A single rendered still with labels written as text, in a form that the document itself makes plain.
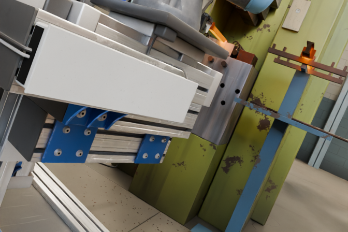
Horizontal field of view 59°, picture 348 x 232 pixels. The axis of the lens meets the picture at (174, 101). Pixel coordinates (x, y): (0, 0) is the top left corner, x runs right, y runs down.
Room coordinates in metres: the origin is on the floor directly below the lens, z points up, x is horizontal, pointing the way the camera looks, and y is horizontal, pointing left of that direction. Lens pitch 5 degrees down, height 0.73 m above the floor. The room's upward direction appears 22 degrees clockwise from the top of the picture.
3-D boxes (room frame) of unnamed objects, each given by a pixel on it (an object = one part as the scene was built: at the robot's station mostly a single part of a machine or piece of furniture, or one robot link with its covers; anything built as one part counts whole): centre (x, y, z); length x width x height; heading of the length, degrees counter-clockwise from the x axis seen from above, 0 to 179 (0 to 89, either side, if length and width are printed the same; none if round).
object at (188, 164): (1.90, -0.23, 0.23); 0.56 x 0.38 x 0.47; 157
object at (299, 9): (1.72, -0.44, 1.27); 0.09 x 0.02 x 0.17; 67
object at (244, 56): (1.71, -0.28, 0.95); 0.12 x 0.09 x 0.07; 157
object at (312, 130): (1.37, -0.48, 0.73); 0.40 x 0.30 x 0.02; 66
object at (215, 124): (1.90, -0.23, 0.69); 0.56 x 0.38 x 0.45; 157
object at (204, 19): (1.33, 0.04, 0.98); 0.12 x 0.08 x 0.09; 157
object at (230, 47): (1.91, -0.18, 0.96); 0.42 x 0.20 x 0.09; 157
